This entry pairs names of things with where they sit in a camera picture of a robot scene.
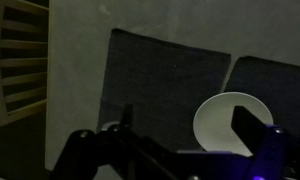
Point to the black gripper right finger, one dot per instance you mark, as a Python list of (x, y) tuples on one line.
[(273, 148)]

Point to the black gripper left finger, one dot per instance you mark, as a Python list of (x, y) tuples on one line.
[(132, 157)]

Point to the large white plate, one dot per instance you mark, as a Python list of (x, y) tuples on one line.
[(212, 121)]

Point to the dark grey placemat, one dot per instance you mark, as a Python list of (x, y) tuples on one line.
[(276, 84), (164, 82)]

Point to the light wooden chair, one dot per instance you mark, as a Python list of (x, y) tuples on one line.
[(23, 59)]

